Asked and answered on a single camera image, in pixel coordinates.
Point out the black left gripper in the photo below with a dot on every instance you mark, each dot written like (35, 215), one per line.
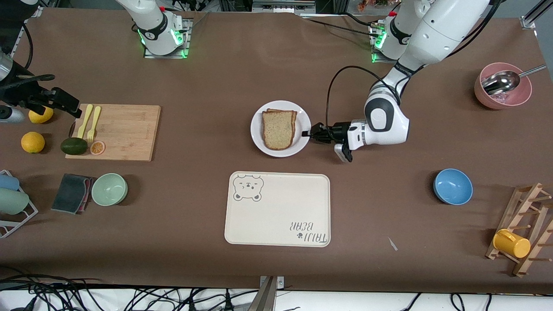
(338, 130)

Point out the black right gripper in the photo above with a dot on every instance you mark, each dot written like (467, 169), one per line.
(27, 95)

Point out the speckled wholegrain bread slice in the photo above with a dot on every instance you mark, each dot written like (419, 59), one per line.
(278, 131)

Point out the white round plate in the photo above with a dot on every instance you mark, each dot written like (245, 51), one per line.
(258, 140)

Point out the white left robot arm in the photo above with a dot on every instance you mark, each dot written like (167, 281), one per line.
(440, 30)

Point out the yellow lemon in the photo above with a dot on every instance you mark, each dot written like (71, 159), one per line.
(42, 117)
(33, 142)

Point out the yellow plastic knife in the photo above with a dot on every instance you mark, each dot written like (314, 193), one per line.
(85, 121)

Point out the golden toast bread slice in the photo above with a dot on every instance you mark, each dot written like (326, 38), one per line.
(281, 110)

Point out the yellow plastic fork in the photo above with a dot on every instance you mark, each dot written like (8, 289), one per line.
(94, 121)

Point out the dark green avocado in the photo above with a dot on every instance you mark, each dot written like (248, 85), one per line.
(74, 146)

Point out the orange fruit slice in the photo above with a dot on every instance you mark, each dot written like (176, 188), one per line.
(97, 148)

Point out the wooden cutting board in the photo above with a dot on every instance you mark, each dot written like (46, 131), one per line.
(129, 134)

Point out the cream bear print tray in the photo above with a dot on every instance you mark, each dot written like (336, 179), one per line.
(281, 207)

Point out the blue cup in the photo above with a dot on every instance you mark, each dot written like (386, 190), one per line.
(7, 182)

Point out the grey pink folded cloth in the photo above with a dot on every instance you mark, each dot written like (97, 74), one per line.
(69, 194)

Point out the mint green bowl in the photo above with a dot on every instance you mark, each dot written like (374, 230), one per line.
(109, 190)

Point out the sage green cup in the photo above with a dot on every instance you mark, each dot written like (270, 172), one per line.
(12, 202)

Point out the grey metal equipment box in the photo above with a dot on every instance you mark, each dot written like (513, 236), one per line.
(283, 6)

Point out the small white tape scrap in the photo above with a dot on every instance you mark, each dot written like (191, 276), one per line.
(392, 244)

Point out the blue bowl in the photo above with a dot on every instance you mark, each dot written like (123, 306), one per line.
(452, 186)

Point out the metal spoon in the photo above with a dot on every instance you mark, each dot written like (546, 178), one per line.
(501, 82)

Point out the pink bowl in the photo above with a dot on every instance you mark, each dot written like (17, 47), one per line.
(518, 99)

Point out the wooden peg rack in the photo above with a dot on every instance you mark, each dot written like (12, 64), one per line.
(515, 215)

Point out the yellow mug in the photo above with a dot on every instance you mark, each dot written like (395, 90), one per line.
(514, 246)

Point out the metal corner bracket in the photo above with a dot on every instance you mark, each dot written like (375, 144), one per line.
(528, 22)
(38, 12)

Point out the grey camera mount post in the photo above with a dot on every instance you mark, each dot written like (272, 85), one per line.
(265, 298)

